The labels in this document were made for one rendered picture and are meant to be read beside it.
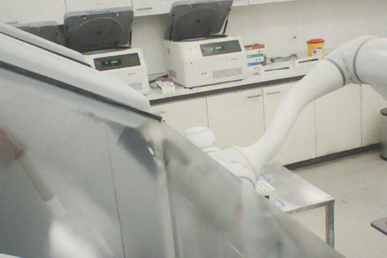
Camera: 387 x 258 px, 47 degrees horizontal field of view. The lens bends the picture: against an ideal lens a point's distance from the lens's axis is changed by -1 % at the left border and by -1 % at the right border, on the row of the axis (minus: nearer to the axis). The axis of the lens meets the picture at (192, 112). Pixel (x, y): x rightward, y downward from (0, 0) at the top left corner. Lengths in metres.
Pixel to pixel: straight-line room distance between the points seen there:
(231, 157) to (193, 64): 2.56
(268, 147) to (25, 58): 0.62
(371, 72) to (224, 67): 2.49
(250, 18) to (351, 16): 1.18
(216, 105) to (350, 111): 1.36
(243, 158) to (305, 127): 3.12
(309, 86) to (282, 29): 3.34
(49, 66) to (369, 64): 0.85
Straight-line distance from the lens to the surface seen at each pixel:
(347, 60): 1.34
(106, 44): 3.90
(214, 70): 3.65
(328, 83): 1.33
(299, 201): 1.76
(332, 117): 4.31
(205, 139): 1.16
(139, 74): 3.46
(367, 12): 5.24
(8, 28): 1.58
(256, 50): 4.24
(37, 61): 0.72
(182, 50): 3.61
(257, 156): 1.09
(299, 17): 4.73
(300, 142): 4.17
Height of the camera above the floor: 1.59
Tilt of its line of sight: 14 degrees down
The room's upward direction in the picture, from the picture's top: 5 degrees counter-clockwise
